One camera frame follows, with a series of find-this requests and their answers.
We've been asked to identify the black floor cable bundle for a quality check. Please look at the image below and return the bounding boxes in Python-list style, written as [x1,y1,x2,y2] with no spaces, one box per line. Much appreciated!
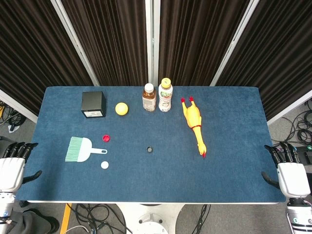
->
[0,101,26,134]
[191,204,212,234]
[67,203,129,234]
[272,99,312,147]

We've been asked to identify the small pale green broom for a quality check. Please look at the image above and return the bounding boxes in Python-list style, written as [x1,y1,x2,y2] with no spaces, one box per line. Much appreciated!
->
[64,136,108,163]

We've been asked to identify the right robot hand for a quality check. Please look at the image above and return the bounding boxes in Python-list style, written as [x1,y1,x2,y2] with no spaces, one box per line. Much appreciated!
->
[261,142,312,198]

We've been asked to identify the white partition frame post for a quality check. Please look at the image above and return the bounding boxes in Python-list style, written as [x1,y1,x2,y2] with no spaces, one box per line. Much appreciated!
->
[145,0,159,86]
[50,0,100,86]
[267,89,312,125]
[0,89,39,123]
[210,0,260,86]

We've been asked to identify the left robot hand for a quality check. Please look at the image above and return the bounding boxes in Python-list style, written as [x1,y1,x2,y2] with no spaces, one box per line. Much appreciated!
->
[0,142,43,193]

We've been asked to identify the yellow rubber chicken toy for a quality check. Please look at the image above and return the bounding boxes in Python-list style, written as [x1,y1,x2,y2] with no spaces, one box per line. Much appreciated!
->
[180,96,208,159]

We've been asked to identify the blue table mat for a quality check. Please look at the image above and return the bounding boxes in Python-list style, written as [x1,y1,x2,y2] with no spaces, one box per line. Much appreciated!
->
[15,85,287,203]

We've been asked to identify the amber tea bottle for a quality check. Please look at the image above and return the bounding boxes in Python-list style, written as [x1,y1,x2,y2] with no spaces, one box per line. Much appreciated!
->
[142,83,157,113]

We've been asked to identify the dark pleated partition panel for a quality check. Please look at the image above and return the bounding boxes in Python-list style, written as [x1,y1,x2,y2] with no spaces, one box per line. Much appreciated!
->
[0,0,95,117]
[60,0,149,86]
[158,0,252,86]
[216,0,312,121]

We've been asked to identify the black cloth bag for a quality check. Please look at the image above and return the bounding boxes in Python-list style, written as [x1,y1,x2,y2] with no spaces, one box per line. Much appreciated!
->
[14,208,60,234]

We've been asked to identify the black floor device box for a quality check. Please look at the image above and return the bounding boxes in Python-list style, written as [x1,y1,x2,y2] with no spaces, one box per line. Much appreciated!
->
[293,145,312,165]

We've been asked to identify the yellow ball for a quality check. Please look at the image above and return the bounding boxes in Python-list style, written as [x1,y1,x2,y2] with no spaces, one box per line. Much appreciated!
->
[115,102,129,116]

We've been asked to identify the yellow floor tape strip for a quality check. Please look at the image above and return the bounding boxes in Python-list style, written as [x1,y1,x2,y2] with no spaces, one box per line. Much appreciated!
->
[59,203,73,234]

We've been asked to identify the white table base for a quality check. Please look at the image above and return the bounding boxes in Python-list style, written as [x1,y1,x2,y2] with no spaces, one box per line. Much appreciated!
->
[116,203,186,234]

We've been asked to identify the white drink bottle yellow cap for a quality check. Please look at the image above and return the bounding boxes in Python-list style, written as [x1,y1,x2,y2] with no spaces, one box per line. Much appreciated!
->
[158,78,174,113]

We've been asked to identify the black cardboard box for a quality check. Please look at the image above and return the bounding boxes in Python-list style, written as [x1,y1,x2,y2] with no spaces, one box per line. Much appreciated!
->
[81,91,107,118]

